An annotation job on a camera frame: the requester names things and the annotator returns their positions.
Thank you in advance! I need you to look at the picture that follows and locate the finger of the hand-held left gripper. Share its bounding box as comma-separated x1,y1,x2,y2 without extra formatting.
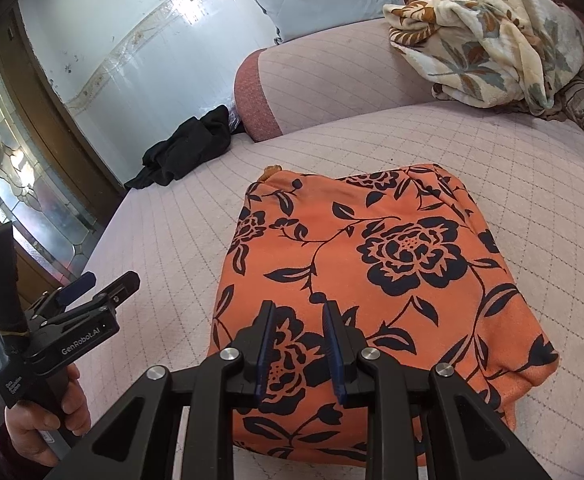
67,271,140,322
54,271,97,306

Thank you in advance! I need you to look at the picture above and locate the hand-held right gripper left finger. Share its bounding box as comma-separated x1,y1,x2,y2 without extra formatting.
44,301,277,480

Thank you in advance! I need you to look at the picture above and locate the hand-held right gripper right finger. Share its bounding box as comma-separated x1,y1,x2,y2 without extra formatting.
322,301,555,480

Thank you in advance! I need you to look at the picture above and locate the orange floral garment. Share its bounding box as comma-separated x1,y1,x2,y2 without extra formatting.
209,162,559,465

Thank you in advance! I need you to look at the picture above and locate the person's left hand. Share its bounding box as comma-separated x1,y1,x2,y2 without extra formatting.
4,362,92,467

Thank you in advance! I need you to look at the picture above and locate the pink quilted bed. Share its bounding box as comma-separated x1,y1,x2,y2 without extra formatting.
77,102,584,480

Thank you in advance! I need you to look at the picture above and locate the wooden stained glass door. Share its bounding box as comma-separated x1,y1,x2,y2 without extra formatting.
0,5,123,321

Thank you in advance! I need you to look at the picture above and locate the black cloth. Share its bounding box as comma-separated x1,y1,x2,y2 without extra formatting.
124,104,233,191

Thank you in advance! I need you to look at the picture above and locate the quilted bolster with pink end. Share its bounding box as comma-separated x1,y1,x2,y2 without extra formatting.
233,17,473,143

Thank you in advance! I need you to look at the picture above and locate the cream floral blanket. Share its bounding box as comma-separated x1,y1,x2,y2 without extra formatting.
382,0,584,120

